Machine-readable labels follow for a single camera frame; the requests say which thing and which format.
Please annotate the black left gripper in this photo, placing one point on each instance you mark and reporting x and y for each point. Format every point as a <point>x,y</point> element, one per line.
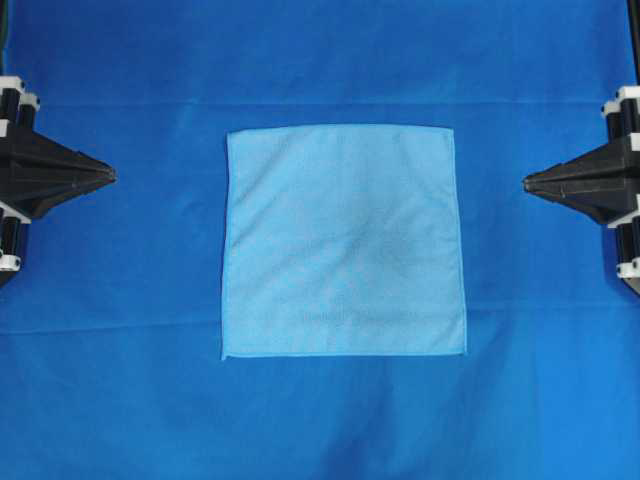
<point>18,110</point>

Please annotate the light blue towel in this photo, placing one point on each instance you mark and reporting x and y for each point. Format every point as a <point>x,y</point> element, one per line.
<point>342,240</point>

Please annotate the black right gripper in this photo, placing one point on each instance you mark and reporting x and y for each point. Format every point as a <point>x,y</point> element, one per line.
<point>617,209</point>

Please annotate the dark blue table cloth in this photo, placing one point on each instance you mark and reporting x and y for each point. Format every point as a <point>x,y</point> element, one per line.
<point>111,364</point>

